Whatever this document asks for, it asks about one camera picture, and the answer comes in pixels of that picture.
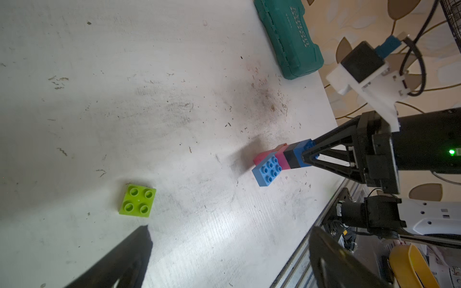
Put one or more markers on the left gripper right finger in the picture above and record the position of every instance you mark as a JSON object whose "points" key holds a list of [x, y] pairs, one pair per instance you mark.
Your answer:
{"points": [[334, 267]]}

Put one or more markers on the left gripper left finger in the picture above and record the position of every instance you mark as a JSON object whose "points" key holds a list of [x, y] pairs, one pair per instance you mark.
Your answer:
{"points": [[124, 266]]}

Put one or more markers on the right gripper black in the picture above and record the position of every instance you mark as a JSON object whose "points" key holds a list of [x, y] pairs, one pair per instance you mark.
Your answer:
{"points": [[375, 147]]}

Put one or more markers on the black lego brick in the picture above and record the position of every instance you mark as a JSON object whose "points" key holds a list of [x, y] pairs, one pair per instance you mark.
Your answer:
{"points": [[290, 156]]}

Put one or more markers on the green lego brick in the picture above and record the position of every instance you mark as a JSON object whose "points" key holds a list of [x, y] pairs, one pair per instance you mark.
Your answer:
{"points": [[138, 201]]}

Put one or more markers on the pink lego brick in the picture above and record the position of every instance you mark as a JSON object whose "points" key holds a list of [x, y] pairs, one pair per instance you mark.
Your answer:
{"points": [[263, 155], [282, 160]]}

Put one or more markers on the light blue long lego brick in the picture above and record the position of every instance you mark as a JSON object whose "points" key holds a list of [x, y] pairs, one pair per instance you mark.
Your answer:
{"points": [[267, 170]]}

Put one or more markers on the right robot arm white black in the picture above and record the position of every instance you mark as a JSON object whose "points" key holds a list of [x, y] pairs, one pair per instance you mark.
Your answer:
{"points": [[423, 151]]}

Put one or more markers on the yellow tape roll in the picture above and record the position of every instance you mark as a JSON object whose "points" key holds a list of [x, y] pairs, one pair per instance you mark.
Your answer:
{"points": [[410, 268]]}

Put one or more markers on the green plastic tool case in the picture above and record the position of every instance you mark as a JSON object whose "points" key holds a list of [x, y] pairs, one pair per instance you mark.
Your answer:
{"points": [[284, 23]]}

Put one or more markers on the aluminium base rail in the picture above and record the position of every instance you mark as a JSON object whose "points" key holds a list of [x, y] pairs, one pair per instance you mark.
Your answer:
{"points": [[300, 269]]}

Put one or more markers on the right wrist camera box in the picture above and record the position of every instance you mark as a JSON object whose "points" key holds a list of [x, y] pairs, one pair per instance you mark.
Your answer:
{"points": [[365, 71]]}

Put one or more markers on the black wire basket right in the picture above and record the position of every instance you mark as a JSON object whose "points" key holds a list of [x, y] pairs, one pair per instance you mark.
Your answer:
{"points": [[452, 12]]}

